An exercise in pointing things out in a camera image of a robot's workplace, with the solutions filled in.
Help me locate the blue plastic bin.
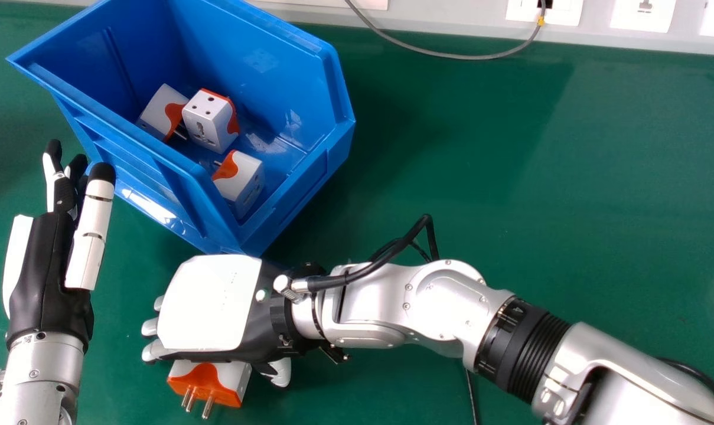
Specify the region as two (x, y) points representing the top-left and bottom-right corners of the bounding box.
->
(6, 0), (356, 258)

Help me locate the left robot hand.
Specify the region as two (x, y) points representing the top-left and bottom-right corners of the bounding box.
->
(2, 139), (117, 354)

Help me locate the grey power cable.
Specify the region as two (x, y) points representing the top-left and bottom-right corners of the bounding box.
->
(344, 0), (547, 61)

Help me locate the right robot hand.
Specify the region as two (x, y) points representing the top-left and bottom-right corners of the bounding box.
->
(141, 254), (328, 389)

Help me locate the white-and-orange plug adapter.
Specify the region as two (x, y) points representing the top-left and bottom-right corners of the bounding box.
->
(211, 149), (266, 221)
(136, 83), (190, 143)
(167, 360), (253, 420)
(181, 89), (240, 155)

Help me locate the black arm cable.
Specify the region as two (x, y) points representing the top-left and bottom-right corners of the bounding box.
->
(307, 214), (441, 292)

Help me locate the white wall socket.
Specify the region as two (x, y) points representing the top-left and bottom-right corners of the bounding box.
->
(609, 0), (678, 34)
(505, 0), (584, 27)

